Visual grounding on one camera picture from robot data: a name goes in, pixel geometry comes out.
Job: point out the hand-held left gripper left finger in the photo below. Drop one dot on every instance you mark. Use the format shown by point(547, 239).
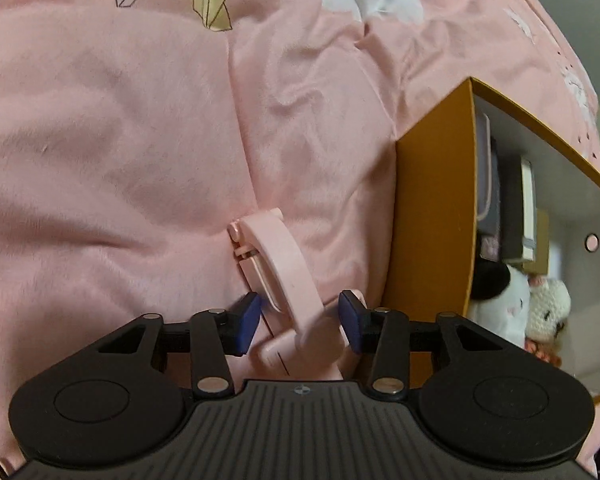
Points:
point(245, 325)

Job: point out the white crochet doll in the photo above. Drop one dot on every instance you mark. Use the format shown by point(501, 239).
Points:
point(547, 310)

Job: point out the orange cardboard box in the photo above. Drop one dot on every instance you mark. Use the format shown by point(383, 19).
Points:
point(430, 210)

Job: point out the dark grey box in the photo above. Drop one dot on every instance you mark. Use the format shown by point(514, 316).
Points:
point(510, 200)

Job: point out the pink cloud printed blanket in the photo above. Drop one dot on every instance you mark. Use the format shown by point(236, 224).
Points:
point(105, 160)

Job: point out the gold box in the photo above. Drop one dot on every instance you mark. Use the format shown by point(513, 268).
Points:
point(541, 240)

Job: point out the white dog plush toy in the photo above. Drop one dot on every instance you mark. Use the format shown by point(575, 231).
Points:
point(500, 305)

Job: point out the orange plush toy blue hat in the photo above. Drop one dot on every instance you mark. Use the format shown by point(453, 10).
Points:
point(540, 352)

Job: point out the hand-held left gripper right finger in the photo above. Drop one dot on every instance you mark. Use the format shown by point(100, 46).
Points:
point(352, 322)

